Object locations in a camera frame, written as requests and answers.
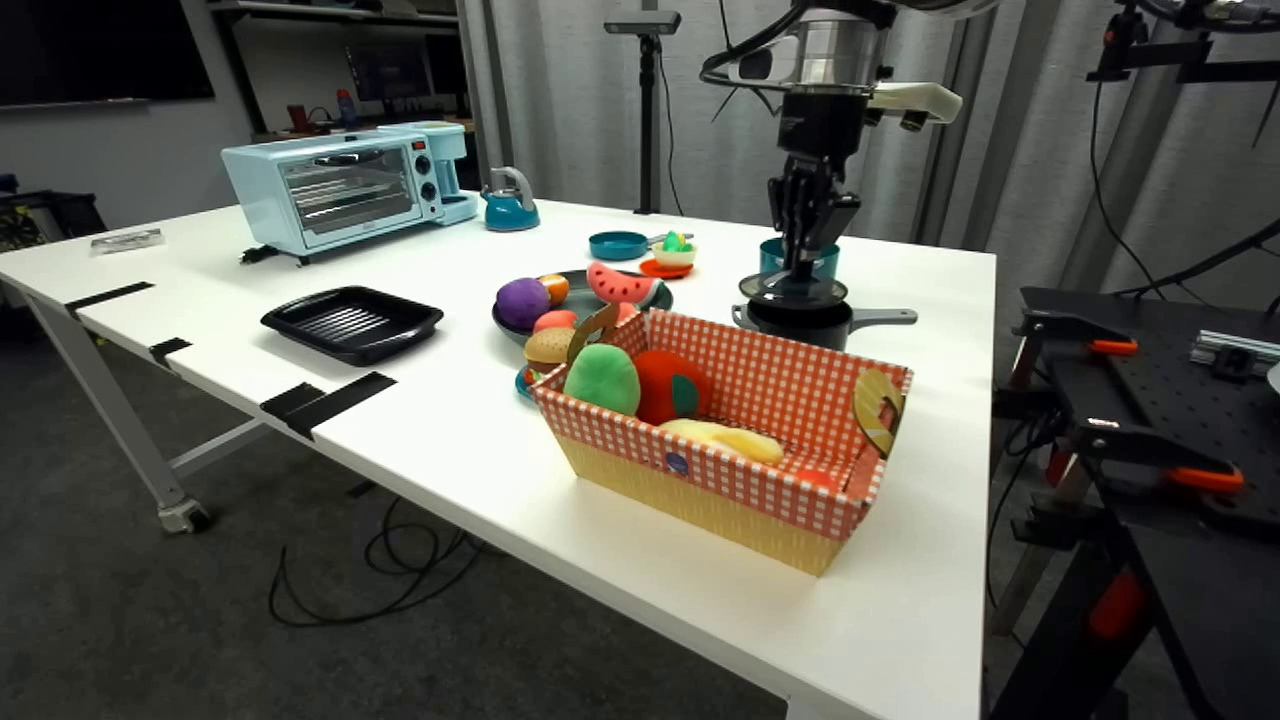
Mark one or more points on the plush orange slice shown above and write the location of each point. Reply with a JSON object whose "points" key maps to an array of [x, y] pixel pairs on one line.
{"points": [[559, 291]]}

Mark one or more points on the black robot cart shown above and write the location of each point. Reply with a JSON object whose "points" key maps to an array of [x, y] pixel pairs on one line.
{"points": [[1166, 470]]}

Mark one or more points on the black tripod stand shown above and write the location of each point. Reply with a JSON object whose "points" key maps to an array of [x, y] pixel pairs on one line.
{"points": [[649, 28]]}

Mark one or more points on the dark grey oval plate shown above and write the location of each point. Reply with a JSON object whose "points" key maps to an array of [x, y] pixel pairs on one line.
{"points": [[584, 302]]}

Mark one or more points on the teal small bowl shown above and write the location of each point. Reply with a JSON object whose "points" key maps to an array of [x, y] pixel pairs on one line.
{"points": [[617, 245]]}

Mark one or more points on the blue pot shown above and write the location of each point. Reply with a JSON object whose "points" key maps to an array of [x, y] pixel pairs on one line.
{"points": [[775, 257]]}

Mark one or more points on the plush watermelon slice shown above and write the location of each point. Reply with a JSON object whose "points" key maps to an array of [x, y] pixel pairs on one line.
{"points": [[617, 286]]}

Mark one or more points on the red plush tomato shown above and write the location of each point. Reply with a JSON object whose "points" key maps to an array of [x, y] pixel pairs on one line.
{"points": [[668, 387]]}

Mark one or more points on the purple plush eggplant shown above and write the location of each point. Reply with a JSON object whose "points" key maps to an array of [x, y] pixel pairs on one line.
{"points": [[520, 302]]}

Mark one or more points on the yellow plush banana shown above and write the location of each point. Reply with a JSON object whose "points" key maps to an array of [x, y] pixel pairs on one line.
{"points": [[724, 437]]}

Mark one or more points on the black pot with handle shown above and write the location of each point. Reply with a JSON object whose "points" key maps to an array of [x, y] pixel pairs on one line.
{"points": [[824, 326]]}

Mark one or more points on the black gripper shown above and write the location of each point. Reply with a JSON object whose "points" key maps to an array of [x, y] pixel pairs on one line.
{"points": [[811, 198]]}

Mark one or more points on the black square tray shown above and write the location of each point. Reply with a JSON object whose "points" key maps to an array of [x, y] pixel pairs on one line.
{"points": [[352, 326]]}

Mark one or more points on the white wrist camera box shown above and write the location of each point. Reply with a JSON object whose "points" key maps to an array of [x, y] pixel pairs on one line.
{"points": [[916, 100]]}

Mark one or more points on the red checkered cardboard basket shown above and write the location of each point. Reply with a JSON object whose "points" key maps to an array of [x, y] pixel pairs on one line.
{"points": [[784, 459]]}

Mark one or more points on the blue kettle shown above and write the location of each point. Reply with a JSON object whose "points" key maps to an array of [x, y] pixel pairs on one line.
{"points": [[510, 200]]}

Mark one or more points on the plush burger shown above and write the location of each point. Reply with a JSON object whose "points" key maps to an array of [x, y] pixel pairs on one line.
{"points": [[545, 351]]}

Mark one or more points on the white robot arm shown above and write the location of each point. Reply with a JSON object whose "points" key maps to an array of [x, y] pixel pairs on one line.
{"points": [[824, 63]]}

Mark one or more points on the plush strawberry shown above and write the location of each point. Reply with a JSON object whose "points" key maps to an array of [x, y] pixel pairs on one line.
{"points": [[552, 322]]}

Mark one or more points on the light blue toaster oven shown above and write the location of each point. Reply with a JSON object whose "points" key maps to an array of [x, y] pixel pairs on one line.
{"points": [[325, 192]]}

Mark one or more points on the green plush avocado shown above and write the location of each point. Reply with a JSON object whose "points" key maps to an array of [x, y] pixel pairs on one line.
{"points": [[607, 376]]}

